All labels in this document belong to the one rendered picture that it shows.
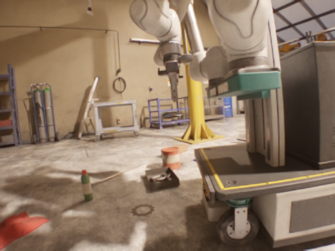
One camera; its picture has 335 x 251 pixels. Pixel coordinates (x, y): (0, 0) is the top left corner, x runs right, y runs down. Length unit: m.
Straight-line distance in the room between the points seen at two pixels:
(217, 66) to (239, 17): 0.68
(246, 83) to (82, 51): 5.92
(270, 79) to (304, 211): 0.51
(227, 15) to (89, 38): 6.12
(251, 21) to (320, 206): 0.71
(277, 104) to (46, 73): 5.91
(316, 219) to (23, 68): 6.43
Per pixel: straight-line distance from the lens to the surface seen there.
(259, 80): 0.66
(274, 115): 0.86
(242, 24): 0.50
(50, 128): 5.52
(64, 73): 6.11
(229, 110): 7.65
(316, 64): 0.87
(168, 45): 0.78
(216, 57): 1.15
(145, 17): 0.65
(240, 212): 0.80
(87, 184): 1.43
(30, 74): 6.23
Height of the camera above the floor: 0.63
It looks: 3 degrees down
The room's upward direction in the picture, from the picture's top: 5 degrees counter-clockwise
